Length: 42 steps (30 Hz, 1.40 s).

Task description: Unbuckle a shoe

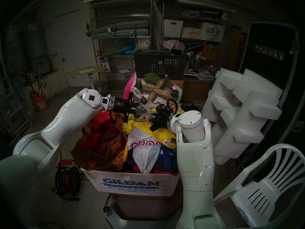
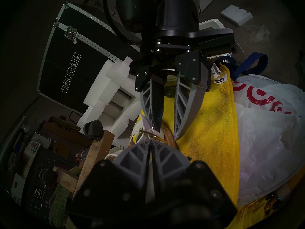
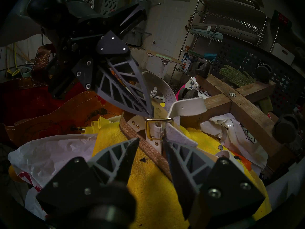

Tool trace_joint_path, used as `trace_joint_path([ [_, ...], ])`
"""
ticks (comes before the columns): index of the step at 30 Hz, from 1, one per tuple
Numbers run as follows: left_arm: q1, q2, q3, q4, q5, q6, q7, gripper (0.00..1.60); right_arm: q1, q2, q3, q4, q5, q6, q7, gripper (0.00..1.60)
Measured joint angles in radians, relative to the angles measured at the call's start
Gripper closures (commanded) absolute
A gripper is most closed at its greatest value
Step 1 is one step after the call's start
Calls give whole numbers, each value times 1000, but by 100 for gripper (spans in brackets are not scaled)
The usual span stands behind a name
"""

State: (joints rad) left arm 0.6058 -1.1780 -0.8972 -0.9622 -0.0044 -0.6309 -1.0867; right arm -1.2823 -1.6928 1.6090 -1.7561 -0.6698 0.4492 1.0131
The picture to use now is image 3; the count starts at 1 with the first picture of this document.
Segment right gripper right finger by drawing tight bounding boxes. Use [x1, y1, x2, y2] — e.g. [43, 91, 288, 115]
[163, 138, 265, 222]

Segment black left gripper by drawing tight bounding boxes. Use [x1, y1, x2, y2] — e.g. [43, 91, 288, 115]
[48, 3, 153, 118]

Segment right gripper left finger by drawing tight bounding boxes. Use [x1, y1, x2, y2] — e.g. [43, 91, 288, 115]
[36, 138, 140, 214]

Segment white strap wedge sandal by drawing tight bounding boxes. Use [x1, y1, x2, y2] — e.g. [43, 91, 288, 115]
[119, 71, 246, 181]

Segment orange scissors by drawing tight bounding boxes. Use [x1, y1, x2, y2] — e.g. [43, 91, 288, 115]
[232, 152, 252, 172]

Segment white red plastic bag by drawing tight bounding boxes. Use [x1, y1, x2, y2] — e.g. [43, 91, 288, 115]
[8, 134, 98, 220]

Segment grey furnace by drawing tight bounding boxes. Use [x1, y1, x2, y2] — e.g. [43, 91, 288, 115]
[100, 0, 119, 15]

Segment white printed plastic bag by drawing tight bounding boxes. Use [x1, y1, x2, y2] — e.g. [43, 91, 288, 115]
[183, 77, 268, 169]

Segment wood top rolling table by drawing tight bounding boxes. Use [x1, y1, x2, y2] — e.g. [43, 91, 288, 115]
[146, 50, 185, 100]

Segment red orange tote bag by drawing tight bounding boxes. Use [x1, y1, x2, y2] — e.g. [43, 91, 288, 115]
[0, 44, 124, 148]

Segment green watering can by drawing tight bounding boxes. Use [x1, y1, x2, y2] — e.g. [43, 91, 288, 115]
[20, 66, 34, 78]

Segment yellow towel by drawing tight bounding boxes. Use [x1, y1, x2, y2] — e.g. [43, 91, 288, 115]
[92, 102, 272, 229]

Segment white panel door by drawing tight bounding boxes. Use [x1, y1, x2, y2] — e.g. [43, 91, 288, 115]
[147, 0, 191, 69]

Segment wooden cross caster dolly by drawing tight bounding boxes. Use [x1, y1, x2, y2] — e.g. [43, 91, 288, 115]
[178, 62, 299, 157]

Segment blue white product box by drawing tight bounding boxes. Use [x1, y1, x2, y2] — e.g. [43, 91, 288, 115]
[182, 53, 198, 73]

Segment pale teal seat cushion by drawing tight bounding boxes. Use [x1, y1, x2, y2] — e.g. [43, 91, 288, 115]
[191, 28, 223, 40]

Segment green knit glove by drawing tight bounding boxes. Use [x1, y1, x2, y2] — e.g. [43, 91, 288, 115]
[219, 65, 273, 114]

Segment black mesh basket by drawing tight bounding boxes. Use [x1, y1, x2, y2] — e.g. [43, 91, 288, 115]
[211, 35, 305, 117]

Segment olive seat cushion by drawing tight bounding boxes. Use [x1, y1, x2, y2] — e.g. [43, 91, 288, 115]
[191, 23, 259, 42]

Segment white storage bin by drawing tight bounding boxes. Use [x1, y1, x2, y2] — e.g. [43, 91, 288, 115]
[272, 43, 295, 65]

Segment red snowman sign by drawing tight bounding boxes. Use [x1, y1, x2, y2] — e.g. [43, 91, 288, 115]
[272, 10, 292, 28]

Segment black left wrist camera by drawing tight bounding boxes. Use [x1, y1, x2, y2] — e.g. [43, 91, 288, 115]
[26, 0, 69, 28]

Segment chrome wire shelf rack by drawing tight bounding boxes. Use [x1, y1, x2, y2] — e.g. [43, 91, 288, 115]
[169, 0, 268, 86]
[269, 11, 305, 64]

